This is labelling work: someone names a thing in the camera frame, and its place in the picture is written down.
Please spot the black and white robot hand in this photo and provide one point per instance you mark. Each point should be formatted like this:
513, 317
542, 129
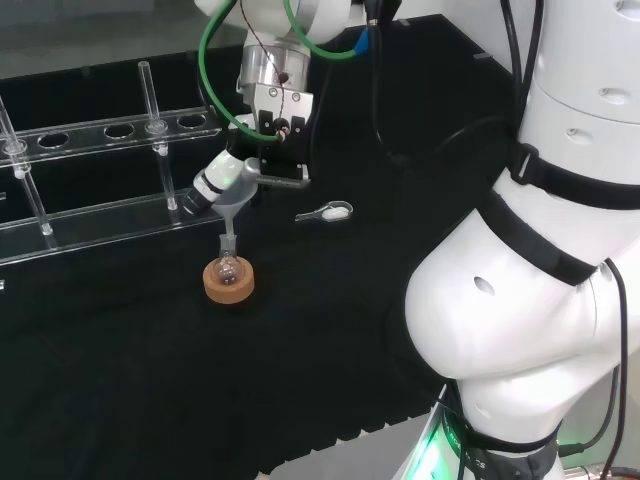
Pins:
295, 150

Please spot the clear plastic funnel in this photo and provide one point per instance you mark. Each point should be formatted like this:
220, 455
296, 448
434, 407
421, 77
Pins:
235, 202

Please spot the clear weighing funnel, white powder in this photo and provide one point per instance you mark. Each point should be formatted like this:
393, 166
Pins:
335, 213

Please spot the clear round-bottom flask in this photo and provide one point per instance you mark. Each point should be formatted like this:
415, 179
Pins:
227, 272

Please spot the clear funnel stand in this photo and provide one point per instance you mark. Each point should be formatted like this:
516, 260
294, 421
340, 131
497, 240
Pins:
85, 135

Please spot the black cloth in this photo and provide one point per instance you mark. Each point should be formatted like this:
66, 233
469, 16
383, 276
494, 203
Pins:
150, 375

